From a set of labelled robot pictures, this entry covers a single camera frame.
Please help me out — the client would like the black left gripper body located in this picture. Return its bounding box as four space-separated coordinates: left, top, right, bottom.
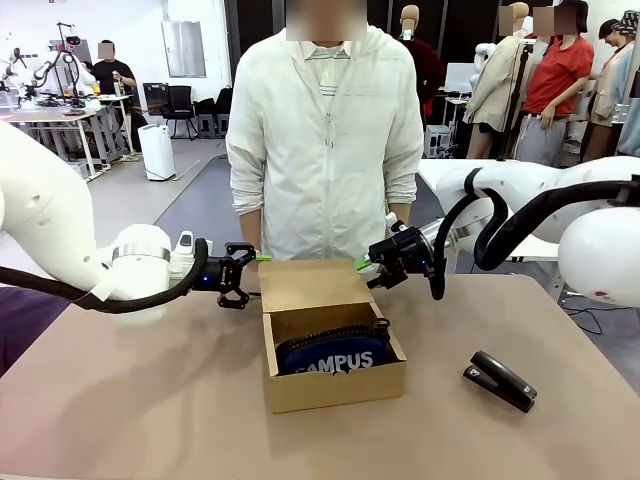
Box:
192 254 237 294

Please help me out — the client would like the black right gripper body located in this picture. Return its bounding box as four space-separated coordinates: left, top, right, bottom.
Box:
368 226 437 282

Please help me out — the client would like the navy zip pencil case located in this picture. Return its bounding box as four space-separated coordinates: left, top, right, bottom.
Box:
274 316 394 379

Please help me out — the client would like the brown cardboard box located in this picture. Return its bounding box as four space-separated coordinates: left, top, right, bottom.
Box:
256 257 408 416

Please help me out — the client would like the person's left forearm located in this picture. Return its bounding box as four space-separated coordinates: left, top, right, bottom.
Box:
387 202 412 232

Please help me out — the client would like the person's right forearm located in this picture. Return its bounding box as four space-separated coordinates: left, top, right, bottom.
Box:
238 209 263 252

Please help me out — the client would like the white plastic crate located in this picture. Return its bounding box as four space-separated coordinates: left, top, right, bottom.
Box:
423 124 454 161

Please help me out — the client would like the person in white jacket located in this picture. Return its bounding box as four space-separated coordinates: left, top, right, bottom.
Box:
224 24 426 264

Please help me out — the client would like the white air purifier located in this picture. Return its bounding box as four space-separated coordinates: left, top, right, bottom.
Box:
137 124 177 182

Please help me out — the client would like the black stapler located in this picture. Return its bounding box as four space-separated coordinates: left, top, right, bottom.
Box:
462 349 539 414

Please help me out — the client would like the black office chair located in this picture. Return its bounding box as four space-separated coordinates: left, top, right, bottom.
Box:
162 85 199 141

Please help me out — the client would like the black monitor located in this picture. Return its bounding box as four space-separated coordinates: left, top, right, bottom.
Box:
142 82 171 114

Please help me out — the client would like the mannequin in beige coat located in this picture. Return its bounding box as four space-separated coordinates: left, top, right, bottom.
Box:
462 1 532 160

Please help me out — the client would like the mannequin in dark red top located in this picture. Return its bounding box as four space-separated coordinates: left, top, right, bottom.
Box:
399 4 447 132

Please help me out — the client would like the man in black shirt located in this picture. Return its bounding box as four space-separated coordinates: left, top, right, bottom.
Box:
89 39 139 104

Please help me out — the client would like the white background workbench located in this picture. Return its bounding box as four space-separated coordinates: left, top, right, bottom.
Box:
0 105 110 182

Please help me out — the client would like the person in red shirt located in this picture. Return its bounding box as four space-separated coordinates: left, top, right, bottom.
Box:
514 0 596 169

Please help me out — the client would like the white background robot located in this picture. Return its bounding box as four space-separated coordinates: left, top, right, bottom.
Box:
31 21 99 101

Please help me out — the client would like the person in light blue jacket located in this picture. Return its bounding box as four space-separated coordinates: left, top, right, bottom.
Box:
582 17 640 162

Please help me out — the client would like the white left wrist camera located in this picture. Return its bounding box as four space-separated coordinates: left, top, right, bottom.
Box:
169 229 198 281

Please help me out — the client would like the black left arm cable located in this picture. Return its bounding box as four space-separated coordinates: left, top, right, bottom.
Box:
0 237 209 316

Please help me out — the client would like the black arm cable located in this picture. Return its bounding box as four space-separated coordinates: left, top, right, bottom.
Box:
0 237 209 316
427 166 640 302

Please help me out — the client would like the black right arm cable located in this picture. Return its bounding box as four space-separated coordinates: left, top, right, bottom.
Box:
427 166 640 302

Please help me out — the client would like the grey wall panel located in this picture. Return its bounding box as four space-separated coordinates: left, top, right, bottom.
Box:
160 20 208 79

